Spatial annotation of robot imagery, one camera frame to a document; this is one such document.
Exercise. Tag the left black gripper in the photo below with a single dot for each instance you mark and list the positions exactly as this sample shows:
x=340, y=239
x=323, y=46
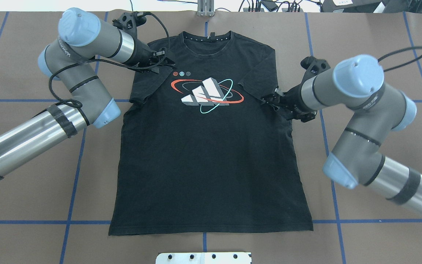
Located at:
x=142, y=54

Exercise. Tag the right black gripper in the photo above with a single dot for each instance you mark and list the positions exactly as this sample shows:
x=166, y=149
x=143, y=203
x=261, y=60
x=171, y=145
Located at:
x=293, y=99

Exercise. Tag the black graphic t-shirt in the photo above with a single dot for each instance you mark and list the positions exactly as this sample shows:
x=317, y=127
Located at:
x=201, y=152

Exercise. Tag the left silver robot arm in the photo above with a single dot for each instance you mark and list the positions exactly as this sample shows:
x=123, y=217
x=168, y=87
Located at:
x=81, y=97

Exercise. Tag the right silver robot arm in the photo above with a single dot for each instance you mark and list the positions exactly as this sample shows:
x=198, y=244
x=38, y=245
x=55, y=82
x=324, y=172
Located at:
x=378, y=109

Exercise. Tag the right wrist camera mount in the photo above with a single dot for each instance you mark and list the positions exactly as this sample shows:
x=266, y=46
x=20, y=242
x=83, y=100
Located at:
x=313, y=66

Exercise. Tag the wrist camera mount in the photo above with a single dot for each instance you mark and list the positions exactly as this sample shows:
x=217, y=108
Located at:
x=313, y=66
x=128, y=22

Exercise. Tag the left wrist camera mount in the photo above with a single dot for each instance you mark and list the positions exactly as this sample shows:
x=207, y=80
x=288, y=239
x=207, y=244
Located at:
x=128, y=22

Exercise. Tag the aluminium frame post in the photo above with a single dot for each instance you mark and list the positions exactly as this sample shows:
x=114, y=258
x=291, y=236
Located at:
x=205, y=8

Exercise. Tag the white camera stand column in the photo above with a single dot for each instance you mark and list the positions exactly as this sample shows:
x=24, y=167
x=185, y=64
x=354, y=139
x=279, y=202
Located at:
x=205, y=258

